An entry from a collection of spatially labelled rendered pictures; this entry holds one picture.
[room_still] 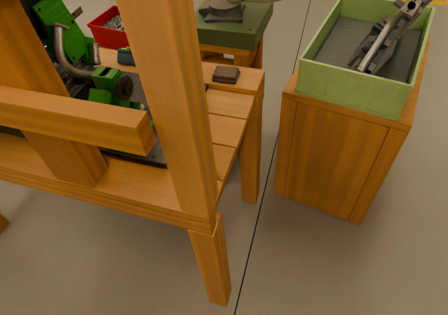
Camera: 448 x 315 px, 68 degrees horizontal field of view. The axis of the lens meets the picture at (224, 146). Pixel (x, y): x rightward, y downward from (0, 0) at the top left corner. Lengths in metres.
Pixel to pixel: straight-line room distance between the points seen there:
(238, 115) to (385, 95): 0.55
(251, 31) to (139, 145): 1.01
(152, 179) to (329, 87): 0.78
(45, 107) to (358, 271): 1.61
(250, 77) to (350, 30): 0.65
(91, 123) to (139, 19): 0.26
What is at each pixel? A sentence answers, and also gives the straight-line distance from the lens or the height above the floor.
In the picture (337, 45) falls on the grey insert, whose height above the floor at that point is 0.85.
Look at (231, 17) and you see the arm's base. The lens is 1.66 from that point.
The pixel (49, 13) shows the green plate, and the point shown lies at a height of 1.23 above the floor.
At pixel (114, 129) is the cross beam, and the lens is 0.70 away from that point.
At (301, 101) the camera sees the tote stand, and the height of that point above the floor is 0.76.
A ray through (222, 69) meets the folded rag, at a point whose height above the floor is 0.93.
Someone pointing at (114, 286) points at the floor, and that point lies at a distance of 1.94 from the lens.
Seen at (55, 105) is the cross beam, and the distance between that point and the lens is 0.79.
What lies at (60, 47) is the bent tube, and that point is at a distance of 1.24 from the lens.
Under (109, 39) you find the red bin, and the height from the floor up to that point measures 0.86.
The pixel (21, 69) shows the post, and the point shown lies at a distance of 0.84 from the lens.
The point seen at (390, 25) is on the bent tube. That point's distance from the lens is 1.41.
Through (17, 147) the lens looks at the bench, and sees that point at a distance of 1.39.
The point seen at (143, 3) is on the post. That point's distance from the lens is 0.54.
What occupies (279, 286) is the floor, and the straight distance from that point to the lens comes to 1.82.
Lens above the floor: 1.72
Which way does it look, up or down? 49 degrees down
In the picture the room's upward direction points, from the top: 5 degrees counter-clockwise
